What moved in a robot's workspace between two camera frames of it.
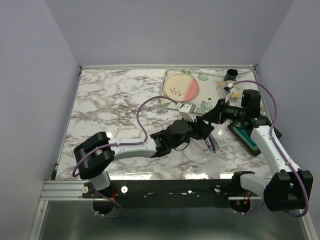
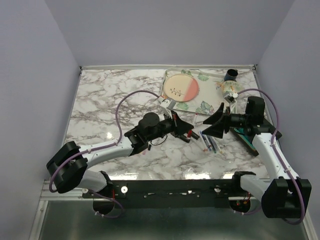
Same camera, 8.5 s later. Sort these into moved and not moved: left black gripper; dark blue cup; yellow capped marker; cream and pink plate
Moved: left black gripper
Not moved: yellow capped marker; dark blue cup; cream and pink plate
